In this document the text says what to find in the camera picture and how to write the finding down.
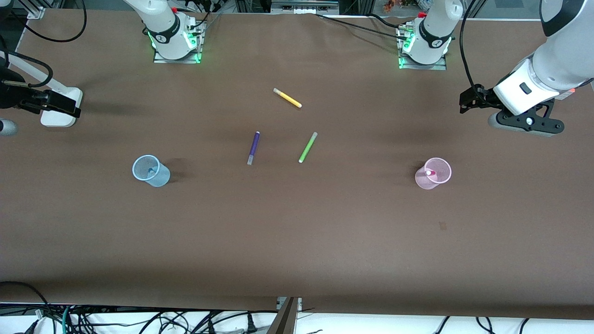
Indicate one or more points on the green marker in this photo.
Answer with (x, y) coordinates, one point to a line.
(307, 147)

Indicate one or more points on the brown paper table cover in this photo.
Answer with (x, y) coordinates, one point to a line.
(297, 232)

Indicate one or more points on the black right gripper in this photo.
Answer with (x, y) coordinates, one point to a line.
(14, 96)

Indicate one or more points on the silver aluminium rail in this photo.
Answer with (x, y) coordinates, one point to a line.
(304, 5)

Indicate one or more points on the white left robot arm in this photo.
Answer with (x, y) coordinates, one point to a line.
(566, 55)

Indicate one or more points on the dark table support beam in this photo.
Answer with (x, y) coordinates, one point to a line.
(285, 320)

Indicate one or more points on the colourful puzzle cube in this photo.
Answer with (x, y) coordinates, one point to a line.
(571, 91)

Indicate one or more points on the black left camera bracket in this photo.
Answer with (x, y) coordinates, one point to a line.
(533, 124)

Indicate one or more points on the translucent blue plastic cup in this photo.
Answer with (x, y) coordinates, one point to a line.
(160, 178)

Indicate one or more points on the small orange toy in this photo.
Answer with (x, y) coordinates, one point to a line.
(389, 5)

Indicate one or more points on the black power plug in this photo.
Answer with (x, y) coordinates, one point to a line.
(251, 324)

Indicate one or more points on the translucent pink plastic cup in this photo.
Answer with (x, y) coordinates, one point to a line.
(424, 183)

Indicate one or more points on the aluminium frame profile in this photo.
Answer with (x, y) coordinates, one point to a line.
(35, 9)

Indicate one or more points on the yellow marker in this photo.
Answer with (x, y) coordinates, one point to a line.
(287, 98)

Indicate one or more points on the purple marker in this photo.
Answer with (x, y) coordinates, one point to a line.
(253, 147)

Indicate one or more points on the white desk lamp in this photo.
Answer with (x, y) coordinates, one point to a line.
(58, 121)

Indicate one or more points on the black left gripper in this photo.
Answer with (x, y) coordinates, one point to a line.
(484, 97)

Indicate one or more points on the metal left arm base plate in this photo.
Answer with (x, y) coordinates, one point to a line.
(422, 67)

